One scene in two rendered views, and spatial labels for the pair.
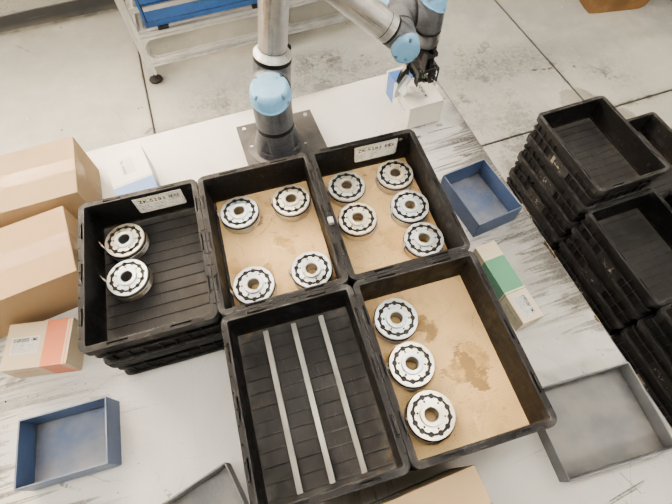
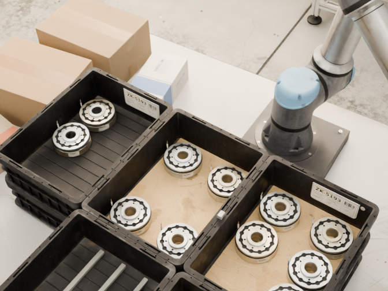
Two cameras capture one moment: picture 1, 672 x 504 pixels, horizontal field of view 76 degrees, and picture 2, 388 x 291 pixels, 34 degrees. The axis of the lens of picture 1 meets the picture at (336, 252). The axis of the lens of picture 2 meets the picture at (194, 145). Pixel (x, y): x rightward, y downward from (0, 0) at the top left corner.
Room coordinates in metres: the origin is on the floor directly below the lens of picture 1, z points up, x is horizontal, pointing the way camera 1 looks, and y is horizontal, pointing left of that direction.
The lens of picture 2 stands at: (-0.01, -0.60, 2.16)
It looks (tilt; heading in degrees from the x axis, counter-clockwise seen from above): 49 degrees down; 50
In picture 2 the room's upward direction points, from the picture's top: 2 degrees counter-clockwise
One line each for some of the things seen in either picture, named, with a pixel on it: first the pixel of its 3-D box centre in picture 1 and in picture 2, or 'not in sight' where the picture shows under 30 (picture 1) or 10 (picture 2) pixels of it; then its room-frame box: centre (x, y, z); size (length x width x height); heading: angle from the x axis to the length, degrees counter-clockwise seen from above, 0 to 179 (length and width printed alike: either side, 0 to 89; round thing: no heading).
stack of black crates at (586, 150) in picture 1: (573, 178); not in sight; (1.09, -1.00, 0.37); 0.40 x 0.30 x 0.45; 17
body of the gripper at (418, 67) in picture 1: (423, 61); not in sight; (1.16, -0.30, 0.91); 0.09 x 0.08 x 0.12; 17
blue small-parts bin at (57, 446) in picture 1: (70, 442); not in sight; (0.11, 0.64, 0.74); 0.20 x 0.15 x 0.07; 103
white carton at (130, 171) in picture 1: (136, 183); (159, 84); (0.86, 0.61, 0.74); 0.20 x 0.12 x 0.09; 26
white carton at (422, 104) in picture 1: (412, 95); not in sight; (1.18, -0.29, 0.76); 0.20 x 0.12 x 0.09; 17
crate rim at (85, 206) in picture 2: (268, 228); (178, 181); (0.56, 0.16, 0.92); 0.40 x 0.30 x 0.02; 14
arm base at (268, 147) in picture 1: (276, 133); (288, 126); (0.99, 0.17, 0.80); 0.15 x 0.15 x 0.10
